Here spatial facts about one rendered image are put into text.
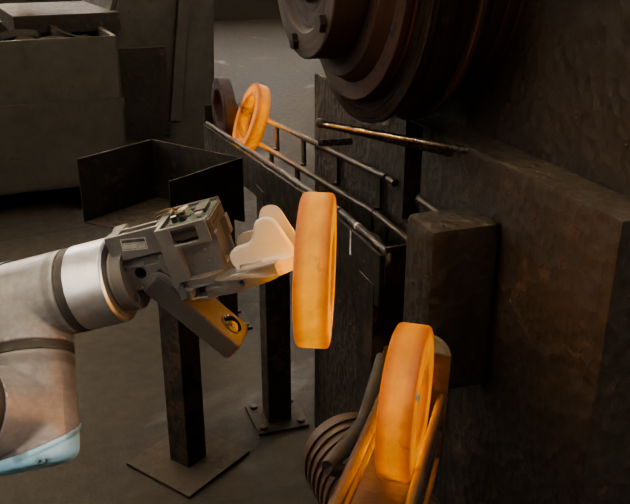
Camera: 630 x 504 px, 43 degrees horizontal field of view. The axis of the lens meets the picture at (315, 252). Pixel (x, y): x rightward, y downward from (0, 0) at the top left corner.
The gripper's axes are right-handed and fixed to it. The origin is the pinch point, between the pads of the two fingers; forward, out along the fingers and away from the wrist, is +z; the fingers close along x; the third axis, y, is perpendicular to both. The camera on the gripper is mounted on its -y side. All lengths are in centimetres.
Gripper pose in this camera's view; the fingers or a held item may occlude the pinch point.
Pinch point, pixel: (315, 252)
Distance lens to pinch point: 79.2
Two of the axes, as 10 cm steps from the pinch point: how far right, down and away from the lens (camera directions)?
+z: 9.6, -2.3, -1.8
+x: 0.9, -3.8, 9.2
